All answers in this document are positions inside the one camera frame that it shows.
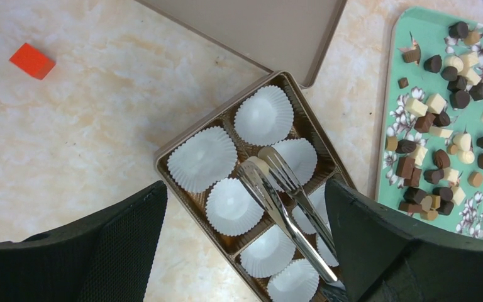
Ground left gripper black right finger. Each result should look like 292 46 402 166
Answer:
325 179 483 301

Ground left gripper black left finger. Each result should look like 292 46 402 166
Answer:
0 181 168 301

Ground silver metal tongs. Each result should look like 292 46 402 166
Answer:
236 147 341 285

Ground white heart chocolate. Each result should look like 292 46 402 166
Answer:
247 156 270 176

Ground brown chocolate box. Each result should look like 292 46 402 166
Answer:
154 70 357 302

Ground green floral tray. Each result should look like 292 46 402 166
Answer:
375 7 483 238

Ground red cube block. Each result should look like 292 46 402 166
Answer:
9 43 56 80

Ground brown box lid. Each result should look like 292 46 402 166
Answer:
142 0 346 87

